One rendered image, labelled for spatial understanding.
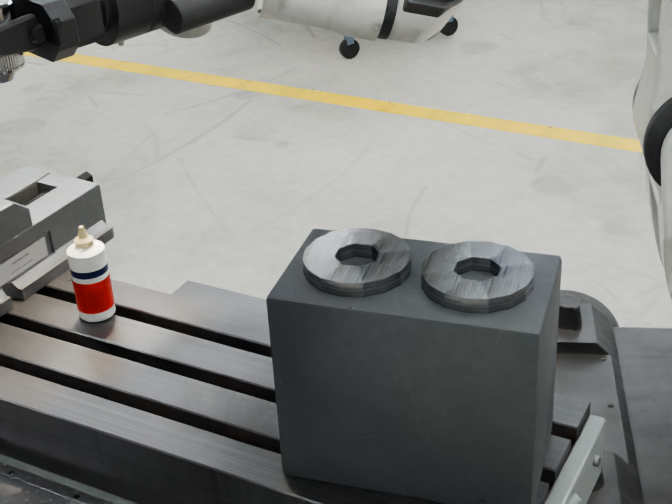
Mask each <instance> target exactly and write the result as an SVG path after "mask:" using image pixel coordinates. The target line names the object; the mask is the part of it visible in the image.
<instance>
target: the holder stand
mask: <svg viewBox="0 0 672 504"><path fill-rule="evenodd" d="M561 270H562V259H561V257H560V256H558V255H550V254H541V253H532V252H523V251H518V250H516V249H514V248H512V247H510V246H507V245H503V244H498V243H493V242H489V241H465V242H459V243H454V244H451V243H442V242H433V241H425V240H416V239H407V238H400V237H398V236H396V235H394V234H392V233H390V232H385V231H381V230H376V229H367V228H351V229H345V230H340V231H335V230H326V229H317V228H316V229H312V231H311V232H310V234H309V235H308V237H307V238H306V240H305V241H304V242H303V244H302V245H301V247H300V248H299V250H298V251H297V253H296V254H295V256H294V257H293V259H292V260H291V262H290V263H289V265H288V266H287V268H286V269H285V271H284V272H283V274H282V275H281V277H280V278H279V280H278V281H277V283H276V284H275V286H274V287H273V288H272V290H271V291H270V293H269V294H268V296H267V298H266V303H267V313H268V324H269V334H270V344H271V354H272V364H273V375H274V385H275V395H276V405H277V416H278V426H279V436H280V446H281V457H282V467H283V473H284V474H286V475H291V476H296V477H302V478H308V479H313V480H319V481H324V482H330V483H335V484H341V485H346V486H352V487H357V488H363V489H369V490H374V491H380V492H385V493H391V494H396V495H402V496H407V497H413V498H418V499H424V500H429V501H435V502H441V503H446V504H535V500H536V495H537V491H538V487H539V483H540V478H541V474H542V470H543V466H544V461H545V457H546V453H547V449H548V444H549V440H550V436H551V432H552V420H553V404H554V387H555V370H556V354H557V337H558V320H559V304H560V287H561Z"/></svg>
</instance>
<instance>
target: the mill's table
mask: <svg viewBox="0 0 672 504"><path fill-rule="evenodd" d="M111 284H112V290H113V295H114V301H115V307H116V311H115V313H114V314H113V315H112V316H111V317H110V318H108V319H106V320H104V321H100V322H87V321H85V320H83V319H81V318H80V316H79V312H78V308H77V303H76V298H75V293H74V288H73V283H72V277H71V273H70V269H69V270H67V271H66V272H64V273H63V274H61V275H60V276H59V277H57V278H56V279H54V280H53V281H51V282H50V283H49V284H47V285H46V286H44V287H43V288H41V289H40V290H39V291H37V292H36V293H34V294H33V295H31V296H30V297H29V298H27V299H26V300H22V299H18V298H13V299H12V303H13V307H14V308H13V309H11V310H10V311H8V312H7V313H6V314H4V315H3V316H1V317H0V454H2V455H5V456H8V457H11V458H13V459H16V460H19V461H22V462H25V463H27V464H30V465H33V466H36V467H38V468H41V469H44V470H47V471H50V472H52V473H55V474H58V475H61V476H63V477H66V478H69V479H72V480H75V481H77V482H80V483H83V484H86V485H89V486H91V487H94V488H97V489H100V490H102V491H105V492H108V493H111V494H114V495H116V496H119V497H122V498H125V499H127V500H130V501H133V502H136V503H139V504H446V503H441V502H435V501H429V500H424V499H418V498H413V497H407V496H402V495H396V494H391V493H385V492H380V491H374V490H369V489H363V488H357V487H352V486H346V485H341V484H335V483H330V482H324V481H319V480H313V479H308V478H302V477H296V476H291V475H286V474H284V473H283V467H282V457H281V446H280V436H279V426H278V416H277V405H276V395H275V385H274V375H273V364H272V354H271V344H270V334H269V324H268V319H264V318H260V317H256V316H253V315H249V314H245V313H241V312H237V311H233V310H229V309H225V308H222V307H218V306H214V305H210V304H206V303H202V302H198V301H194V300H190V299H187V298H183V297H179V296H175V295H171V294H167V293H163V292H159V291H156V290H152V289H148V288H144V287H140V286H136V285H132V284H128V283H125V282H121V281H117V280H113V279H111ZM590 404H591V403H590V402H586V401H582V400H578V399H575V398H571V397H567V396H563V395H559V394H555V393H554V404H553V420H552V432H551V436H550V440H549V444H548V449H547V453H546V457H545V461H544V466H543V470H542V474H541V478H540V483H539V487H538V491H537V495H536V500H535V504H586V503H587V501H588V499H589V497H590V495H591V493H592V490H593V488H594V486H595V484H596V482H597V480H598V477H599V475H600V473H601V465H602V454H603V443H604V432H605V419H604V418H602V417H599V416H595V415H590Z"/></svg>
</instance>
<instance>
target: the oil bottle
mask: <svg viewBox="0 0 672 504"><path fill-rule="evenodd" d="M74 242H75V243H74V244H72V245H71V246H69V247H68V249H67V257H68V262H69V268H70V273H71V277H72V283H73V288H74V293H75V298H76V303H77V308H78V312H79V316H80V318H81V319H83V320H85V321H87V322H100V321H104V320H106V319H108V318H110V317H111V316H112V315H113V314H114V313H115V311H116V307H115V301H114V295H113V290H112V284H111V278H110V273H109V268H108V262H107V257H106V252H105V246H104V244H103V243H102V242H101V241H98V240H94V239H93V236H92V235H88V233H87V231H86V229H85V227H84V226H83V225H81V226H79V229H78V237H76V238H75V239H74Z"/></svg>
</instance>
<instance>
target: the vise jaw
mask: <svg viewBox="0 0 672 504"><path fill-rule="evenodd" d="M32 225H33V223H32V218H31V214H30V209H29V208H28V207H26V206H24V205H21V204H18V203H15V202H12V201H8V200H5V199H1V198H0V245H2V244H4V243H6V242H7V241H9V240H10V239H12V238H13V237H15V236H17V235H18V234H20V233H21V232H23V231H25V230H26V229H28V228H29V227H31V226H32Z"/></svg>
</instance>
